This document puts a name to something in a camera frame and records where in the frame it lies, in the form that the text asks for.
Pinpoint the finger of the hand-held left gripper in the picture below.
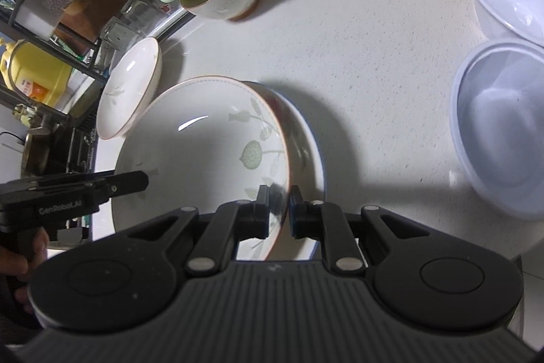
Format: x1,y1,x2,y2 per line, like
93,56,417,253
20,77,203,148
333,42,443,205
87,170,150,198

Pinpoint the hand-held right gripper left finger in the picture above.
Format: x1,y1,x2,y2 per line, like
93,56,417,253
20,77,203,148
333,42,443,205
125,184,271,277

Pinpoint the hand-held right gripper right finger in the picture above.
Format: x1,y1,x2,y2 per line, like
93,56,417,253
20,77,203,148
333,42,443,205
288,184,431,274

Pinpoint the blue rim ceramic bowl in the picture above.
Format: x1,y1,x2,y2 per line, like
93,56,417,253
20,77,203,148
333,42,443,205
241,80,327,262

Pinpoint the leaf print ceramic bowl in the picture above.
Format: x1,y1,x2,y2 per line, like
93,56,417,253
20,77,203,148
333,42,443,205
111,76,294,262

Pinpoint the person's left hand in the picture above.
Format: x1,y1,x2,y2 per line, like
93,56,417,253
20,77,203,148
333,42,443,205
0,228,48,315

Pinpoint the gold rim white plate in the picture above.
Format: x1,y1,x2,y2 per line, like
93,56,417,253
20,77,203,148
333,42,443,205
96,36,163,141

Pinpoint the yellow plastic jug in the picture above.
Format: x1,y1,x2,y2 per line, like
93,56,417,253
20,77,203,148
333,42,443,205
0,39,74,108

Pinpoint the clear glass container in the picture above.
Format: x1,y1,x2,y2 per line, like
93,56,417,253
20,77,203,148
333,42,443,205
99,15,150,51
120,0,184,37

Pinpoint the black metal shelf rack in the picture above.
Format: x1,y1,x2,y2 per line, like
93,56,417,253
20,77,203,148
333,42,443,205
0,0,113,84

